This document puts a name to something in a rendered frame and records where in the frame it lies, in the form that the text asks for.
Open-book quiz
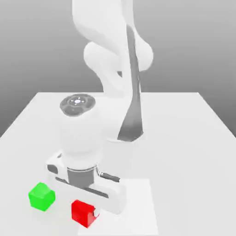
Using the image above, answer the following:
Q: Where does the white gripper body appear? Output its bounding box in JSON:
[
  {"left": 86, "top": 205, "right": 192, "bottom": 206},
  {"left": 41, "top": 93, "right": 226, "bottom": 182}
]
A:
[{"left": 48, "top": 173, "right": 128, "bottom": 216}]

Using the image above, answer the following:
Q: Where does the small red cube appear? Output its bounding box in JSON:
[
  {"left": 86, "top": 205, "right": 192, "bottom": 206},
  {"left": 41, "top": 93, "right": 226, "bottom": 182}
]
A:
[{"left": 71, "top": 199, "right": 101, "bottom": 229}]

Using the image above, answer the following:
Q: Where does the small green cube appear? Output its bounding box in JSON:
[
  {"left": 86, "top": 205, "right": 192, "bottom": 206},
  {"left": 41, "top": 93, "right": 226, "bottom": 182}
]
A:
[{"left": 28, "top": 182, "right": 56, "bottom": 212}]

